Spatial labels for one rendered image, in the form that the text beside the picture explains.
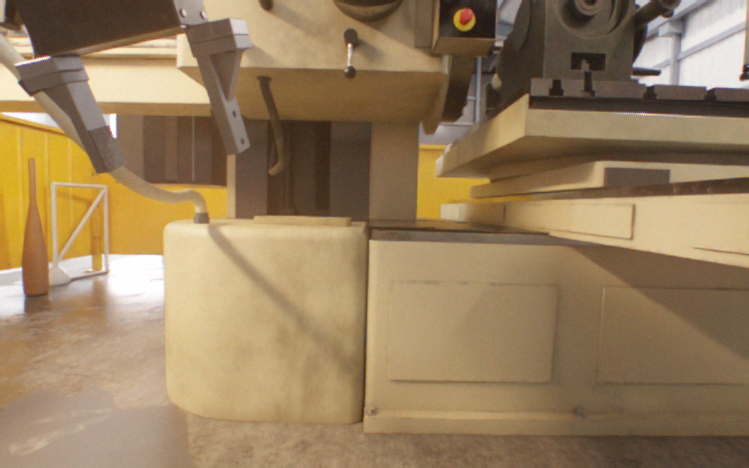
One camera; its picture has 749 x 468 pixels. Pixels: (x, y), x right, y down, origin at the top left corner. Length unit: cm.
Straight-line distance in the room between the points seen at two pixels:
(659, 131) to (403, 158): 99
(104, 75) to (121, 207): 258
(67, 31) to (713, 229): 83
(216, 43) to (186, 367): 116
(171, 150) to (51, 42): 158
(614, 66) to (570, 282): 60
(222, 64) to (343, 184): 141
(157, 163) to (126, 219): 221
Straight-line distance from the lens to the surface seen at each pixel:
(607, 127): 109
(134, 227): 413
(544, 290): 124
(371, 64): 114
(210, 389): 135
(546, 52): 111
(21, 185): 375
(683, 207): 83
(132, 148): 207
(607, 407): 147
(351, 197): 172
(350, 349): 119
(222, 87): 36
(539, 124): 102
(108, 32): 38
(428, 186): 352
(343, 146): 174
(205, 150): 191
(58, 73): 43
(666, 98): 123
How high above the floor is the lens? 67
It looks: 4 degrees down
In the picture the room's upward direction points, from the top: 2 degrees clockwise
